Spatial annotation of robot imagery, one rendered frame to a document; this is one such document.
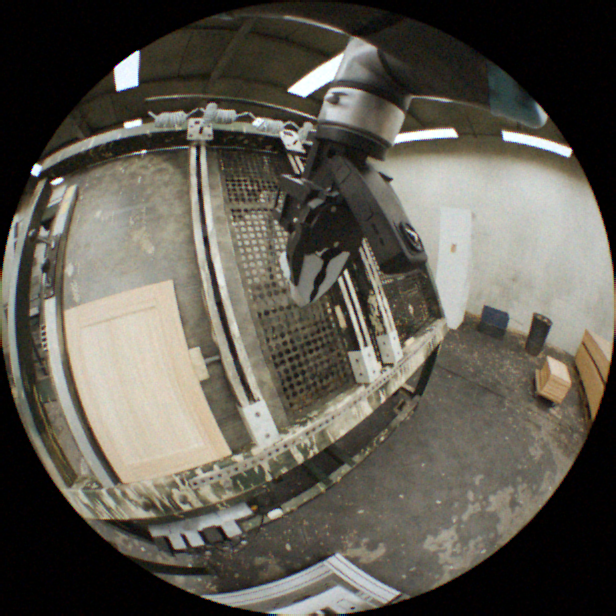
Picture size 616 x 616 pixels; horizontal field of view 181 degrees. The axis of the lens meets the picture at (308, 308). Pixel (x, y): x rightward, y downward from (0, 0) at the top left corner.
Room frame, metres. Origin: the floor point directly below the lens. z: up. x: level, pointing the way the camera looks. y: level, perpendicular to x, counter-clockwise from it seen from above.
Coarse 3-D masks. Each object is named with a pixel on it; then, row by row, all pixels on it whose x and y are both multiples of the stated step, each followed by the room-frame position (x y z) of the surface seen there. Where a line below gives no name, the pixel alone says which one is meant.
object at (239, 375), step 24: (192, 120) 0.71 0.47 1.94; (192, 144) 0.67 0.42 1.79; (192, 168) 0.62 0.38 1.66; (192, 192) 0.57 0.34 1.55; (192, 216) 0.53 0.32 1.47; (192, 240) 0.54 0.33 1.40; (216, 240) 0.53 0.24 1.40; (216, 264) 0.49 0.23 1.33; (216, 288) 0.46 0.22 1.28; (216, 312) 0.43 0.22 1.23; (216, 336) 0.40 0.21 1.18; (240, 336) 0.43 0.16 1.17; (240, 360) 0.39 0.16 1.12; (240, 384) 0.36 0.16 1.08; (240, 408) 0.33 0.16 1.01; (264, 408) 0.35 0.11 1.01; (264, 432) 0.31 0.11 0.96
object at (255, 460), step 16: (432, 336) 0.93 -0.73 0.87; (416, 352) 0.78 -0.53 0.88; (400, 368) 0.67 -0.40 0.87; (352, 400) 0.49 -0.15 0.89; (336, 416) 0.43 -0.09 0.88; (304, 432) 0.36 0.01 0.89; (272, 448) 0.30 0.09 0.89; (288, 448) 0.31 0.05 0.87; (240, 464) 0.23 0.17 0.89; (256, 464) 0.25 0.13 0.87; (192, 480) 0.15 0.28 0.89; (208, 480) 0.16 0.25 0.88
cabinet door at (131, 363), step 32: (160, 288) 0.43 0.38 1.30; (96, 320) 0.28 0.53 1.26; (128, 320) 0.34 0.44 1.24; (160, 320) 0.38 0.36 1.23; (96, 352) 0.24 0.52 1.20; (128, 352) 0.29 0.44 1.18; (160, 352) 0.34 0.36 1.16; (96, 384) 0.19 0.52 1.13; (128, 384) 0.25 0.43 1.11; (160, 384) 0.30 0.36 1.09; (192, 384) 0.34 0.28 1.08; (96, 416) 0.13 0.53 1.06; (128, 416) 0.20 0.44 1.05; (160, 416) 0.24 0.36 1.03; (192, 416) 0.29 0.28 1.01; (128, 448) 0.13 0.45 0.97; (160, 448) 0.18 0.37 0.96; (192, 448) 0.23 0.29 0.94; (224, 448) 0.27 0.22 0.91; (128, 480) 0.05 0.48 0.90
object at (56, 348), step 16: (64, 224) 0.31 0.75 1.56; (64, 240) 0.30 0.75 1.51; (48, 304) 0.18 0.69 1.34; (48, 320) 0.16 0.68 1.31; (48, 336) 0.14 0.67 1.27; (64, 352) 0.17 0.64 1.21; (64, 368) 0.14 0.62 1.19; (64, 384) 0.11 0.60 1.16; (64, 400) 0.08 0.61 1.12; (80, 416) 0.10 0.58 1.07; (80, 432) 0.06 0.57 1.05; (80, 448) 0.02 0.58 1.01; (96, 448) 0.06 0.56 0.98; (96, 464) 0.02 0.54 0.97; (112, 480) 0.01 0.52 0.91
